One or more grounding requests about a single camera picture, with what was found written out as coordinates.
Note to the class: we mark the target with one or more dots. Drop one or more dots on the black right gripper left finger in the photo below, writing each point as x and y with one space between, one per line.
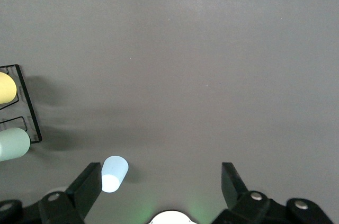
82 192

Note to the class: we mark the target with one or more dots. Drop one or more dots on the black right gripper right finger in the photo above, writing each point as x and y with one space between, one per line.
233 189

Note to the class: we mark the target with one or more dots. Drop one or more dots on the pale green plastic cup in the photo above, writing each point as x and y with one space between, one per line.
13 143

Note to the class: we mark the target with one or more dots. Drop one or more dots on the yellow plastic cup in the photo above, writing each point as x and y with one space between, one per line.
6 89

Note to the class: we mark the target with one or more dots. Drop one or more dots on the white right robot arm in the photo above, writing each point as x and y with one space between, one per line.
172 218

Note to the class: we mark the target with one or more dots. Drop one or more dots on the light blue plastic cup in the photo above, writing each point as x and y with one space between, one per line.
116 171

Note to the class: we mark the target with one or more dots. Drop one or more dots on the dark grey table mat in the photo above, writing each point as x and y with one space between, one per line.
198 62

